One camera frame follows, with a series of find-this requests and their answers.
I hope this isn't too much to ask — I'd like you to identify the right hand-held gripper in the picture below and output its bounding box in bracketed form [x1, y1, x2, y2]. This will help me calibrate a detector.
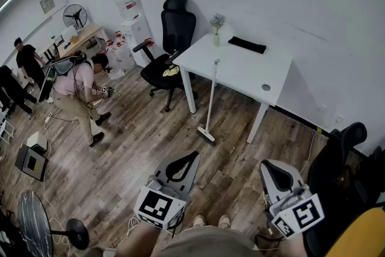
[260, 159, 325, 239]

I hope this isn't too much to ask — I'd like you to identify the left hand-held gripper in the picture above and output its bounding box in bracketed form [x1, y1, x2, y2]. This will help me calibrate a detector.
[134, 150, 201, 231]

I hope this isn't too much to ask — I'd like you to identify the white broom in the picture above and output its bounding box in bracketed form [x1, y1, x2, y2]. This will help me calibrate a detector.
[197, 58, 221, 147]

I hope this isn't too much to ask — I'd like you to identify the person's left forearm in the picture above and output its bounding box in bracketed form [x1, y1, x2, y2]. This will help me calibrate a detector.
[115, 219, 165, 257]

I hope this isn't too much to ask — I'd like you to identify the person's right forearm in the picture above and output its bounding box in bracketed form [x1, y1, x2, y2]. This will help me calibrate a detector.
[276, 233, 307, 257]

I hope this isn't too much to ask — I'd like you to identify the person's left shoe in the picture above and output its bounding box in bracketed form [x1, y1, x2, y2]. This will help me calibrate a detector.
[192, 214, 208, 228]

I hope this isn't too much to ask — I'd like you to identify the person's shoe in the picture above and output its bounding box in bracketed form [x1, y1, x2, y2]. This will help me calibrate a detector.
[218, 214, 232, 229]
[192, 214, 208, 228]

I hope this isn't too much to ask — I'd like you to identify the black mesh office chair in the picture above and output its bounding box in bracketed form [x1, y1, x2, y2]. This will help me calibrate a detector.
[306, 122, 385, 238]

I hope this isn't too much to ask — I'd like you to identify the person's right shoe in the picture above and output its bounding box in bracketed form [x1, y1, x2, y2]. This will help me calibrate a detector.
[218, 214, 232, 229]

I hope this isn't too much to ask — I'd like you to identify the person's grey shirt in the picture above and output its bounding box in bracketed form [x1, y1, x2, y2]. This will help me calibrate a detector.
[162, 225, 259, 257]

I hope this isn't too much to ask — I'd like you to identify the yellow chair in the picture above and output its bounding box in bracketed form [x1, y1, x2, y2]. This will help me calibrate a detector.
[326, 206, 385, 257]

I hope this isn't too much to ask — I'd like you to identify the yellow cloth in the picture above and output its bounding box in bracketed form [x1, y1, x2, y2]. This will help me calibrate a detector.
[162, 64, 180, 78]

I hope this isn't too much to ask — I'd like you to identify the black round stand base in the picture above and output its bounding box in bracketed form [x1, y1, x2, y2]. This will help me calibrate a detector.
[50, 218, 90, 250]

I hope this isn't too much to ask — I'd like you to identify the white table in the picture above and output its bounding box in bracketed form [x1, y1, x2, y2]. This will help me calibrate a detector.
[172, 31, 293, 144]

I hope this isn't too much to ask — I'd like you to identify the cluster of clear water jugs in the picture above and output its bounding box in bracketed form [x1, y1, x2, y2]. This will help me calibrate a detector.
[102, 29, 156, 73]

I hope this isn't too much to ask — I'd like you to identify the black folded cloth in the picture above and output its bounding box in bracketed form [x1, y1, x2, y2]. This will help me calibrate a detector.
[227, 36, 268, 55]

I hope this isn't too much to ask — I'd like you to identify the white water dispenser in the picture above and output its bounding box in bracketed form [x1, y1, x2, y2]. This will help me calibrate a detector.
[120, 19, 156, 67]

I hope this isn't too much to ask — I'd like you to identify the white box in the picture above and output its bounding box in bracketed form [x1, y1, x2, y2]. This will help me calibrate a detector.
[26, 131, 48, 155]

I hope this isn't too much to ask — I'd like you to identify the grey black machine box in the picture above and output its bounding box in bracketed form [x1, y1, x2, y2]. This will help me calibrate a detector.
[14, 143, 49, 182]

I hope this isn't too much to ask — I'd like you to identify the black office chair with headrest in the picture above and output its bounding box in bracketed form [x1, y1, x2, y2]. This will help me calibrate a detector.
[132, 0, 199, 114]

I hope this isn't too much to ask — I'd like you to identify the purple flower bunch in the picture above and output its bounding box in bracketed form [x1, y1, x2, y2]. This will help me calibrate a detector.
[209, 13, 226, 36]

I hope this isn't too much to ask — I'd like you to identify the wooden table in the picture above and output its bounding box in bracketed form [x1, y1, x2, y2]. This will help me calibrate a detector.
[57, 23, 105, 58]

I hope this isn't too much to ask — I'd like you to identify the clear water dispenser bottle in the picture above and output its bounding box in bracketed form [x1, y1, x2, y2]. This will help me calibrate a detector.
[114, 0, 142, 21]

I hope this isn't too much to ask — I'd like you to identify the black standing fan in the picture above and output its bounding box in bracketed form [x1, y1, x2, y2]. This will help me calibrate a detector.
[62, 4, 88, 30]

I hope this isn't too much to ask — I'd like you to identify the white floor cable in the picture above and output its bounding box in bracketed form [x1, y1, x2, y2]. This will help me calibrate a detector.
[300, 131, 318, 175]

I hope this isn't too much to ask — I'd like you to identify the white wire rack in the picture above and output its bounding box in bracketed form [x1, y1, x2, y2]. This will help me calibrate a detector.
[0, 110, 15, 147]

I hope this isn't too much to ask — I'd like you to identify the framed wall sign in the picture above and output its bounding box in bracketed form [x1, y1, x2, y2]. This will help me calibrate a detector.
[39, 0, 57, 14]

